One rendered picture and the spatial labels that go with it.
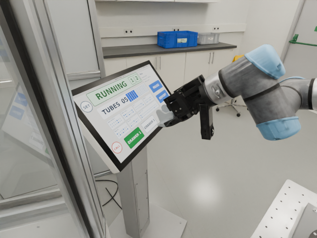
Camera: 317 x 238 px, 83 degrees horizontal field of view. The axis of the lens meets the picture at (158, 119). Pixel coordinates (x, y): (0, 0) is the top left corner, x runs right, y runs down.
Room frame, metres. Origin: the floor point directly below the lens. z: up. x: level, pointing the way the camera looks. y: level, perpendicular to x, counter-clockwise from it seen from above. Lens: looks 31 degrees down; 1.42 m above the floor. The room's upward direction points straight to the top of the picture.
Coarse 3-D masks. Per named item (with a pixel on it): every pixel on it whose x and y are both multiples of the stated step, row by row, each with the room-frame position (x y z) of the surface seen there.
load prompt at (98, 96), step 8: (136, 72) 0.82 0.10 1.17; (120, 80) 0.72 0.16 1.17; (128, 80) 0.75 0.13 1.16; (136, 80) 0.78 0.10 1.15; (104, 88) 0.63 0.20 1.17; (112, 88) 0.66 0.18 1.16; (120, 88) 0.68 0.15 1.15; (128, 88) 0.71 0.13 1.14; (88, 96) 0.56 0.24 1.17; (96, 96) 0.58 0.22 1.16; (104, 96) 0.60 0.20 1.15; (112, 96) 0.63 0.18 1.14; (96, 104) 0.56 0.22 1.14
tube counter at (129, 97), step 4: (144, 84) 0.80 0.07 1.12; (136, 88) 0.75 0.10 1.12; (140, 88) 0.76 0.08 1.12; (144, 88) 0.78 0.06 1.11; (128, 92) 0.70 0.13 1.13; (132, 92) 0.71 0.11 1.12; (136, 92) 0.73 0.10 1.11; (140, 92) 0.74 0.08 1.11; (144, 92) 0.76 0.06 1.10; (120, 96) 0.65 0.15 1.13; (124, 96) 0.67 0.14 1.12; (128, 96) 0.68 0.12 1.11; (132, 96) 0.69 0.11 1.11; (136, 96) 0.71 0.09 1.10; (140, 96) 0.73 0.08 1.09; (120, 100) 0.64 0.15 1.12; (124, 100) 0.65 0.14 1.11; (128, 100) 0.66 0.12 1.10; (132, 100) 0.68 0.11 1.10; (124, 104) 0.63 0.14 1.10
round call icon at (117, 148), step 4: (116, 140) 0.49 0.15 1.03; (112, 144) 0.47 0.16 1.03; (116, 144) 0.48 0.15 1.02; (120, 144) 0.49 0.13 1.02; (112, 148) 0.46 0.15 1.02; (116, 148) 0.47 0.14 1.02; (120, 148) 0.48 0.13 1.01; (124, 148) 0.49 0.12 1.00; (116, 152) 0.46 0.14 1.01; (120, 152) 0.47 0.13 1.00
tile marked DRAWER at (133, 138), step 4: (136, 128) 0.58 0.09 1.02; (132, 132) 0.56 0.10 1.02; (136, 132) 0.57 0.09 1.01; (140, 132) 0.58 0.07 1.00; (128, 136) 0.53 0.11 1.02; (132, 136) 0.54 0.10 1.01; (136, 136) 0.55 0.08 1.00; (140, 136) 0.57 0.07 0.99; (124, 140) 0.51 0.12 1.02; (128, 140) 0.52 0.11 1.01; (132, 140) 0.53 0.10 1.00; (136, 140) 0.54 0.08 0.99; (128, 144) 0.51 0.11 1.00; (132, 144) 0.52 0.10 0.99
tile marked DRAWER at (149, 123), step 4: (152, 116) 0.69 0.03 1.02; (148, 120) 0.65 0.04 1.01; (152, 120) 0.67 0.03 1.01; (156, 120) 0.68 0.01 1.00; (140, 124) 0.61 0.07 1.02; (144, 124) 0.62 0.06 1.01; (148, 124) 0.64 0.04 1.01; (152, 124) 0.65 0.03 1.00; (156, 124) 0.67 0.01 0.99; (144, 128) 0.61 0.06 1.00; (148, 128) 0.62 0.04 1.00; (148, 132) 0.61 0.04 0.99
